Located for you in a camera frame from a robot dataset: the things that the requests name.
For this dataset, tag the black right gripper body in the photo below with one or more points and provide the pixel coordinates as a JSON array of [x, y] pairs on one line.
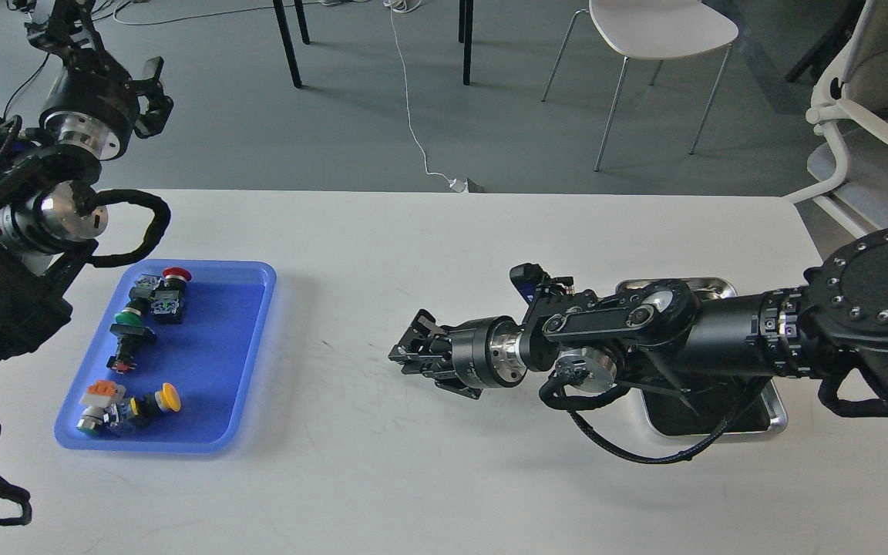
[[486, 353]]

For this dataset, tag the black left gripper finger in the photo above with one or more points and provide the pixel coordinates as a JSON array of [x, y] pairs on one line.
[[66, 30], [159, 105]]

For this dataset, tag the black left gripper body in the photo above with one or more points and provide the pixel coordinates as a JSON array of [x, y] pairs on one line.
[[95, 104]]

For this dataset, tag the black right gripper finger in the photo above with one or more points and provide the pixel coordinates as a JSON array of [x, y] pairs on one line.
[[443, 378], [424, 342]]

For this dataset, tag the red mushroom push button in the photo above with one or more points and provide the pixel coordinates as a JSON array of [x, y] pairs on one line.
[[169, 304]]

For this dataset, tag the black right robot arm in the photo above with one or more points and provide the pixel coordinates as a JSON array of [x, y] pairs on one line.
[[833, 329]]

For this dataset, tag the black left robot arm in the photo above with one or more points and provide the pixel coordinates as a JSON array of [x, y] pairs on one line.
[[53, 223]]

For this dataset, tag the blue black contact block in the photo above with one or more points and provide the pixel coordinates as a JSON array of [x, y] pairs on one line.
[[144, 287]]

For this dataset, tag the blue plastic tray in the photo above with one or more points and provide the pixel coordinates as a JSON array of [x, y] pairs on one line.
[[209, 358]]

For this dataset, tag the stainless steel tray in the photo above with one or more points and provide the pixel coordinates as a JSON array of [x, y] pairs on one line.
[[752, 420]]

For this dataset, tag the white plastic chair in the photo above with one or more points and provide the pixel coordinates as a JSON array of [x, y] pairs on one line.
[[659, 31]]

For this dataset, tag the white grey office chair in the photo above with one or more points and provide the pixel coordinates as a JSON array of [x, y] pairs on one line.
[[846, 108]]

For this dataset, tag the green push button switch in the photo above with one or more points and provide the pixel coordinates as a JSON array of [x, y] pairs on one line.
[[131, 333]]

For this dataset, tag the orange white switch block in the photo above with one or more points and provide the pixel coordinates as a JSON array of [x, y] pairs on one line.
[[97, 400]]

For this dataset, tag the yellow push button switch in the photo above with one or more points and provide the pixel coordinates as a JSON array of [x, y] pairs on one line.
[[138, 412]]

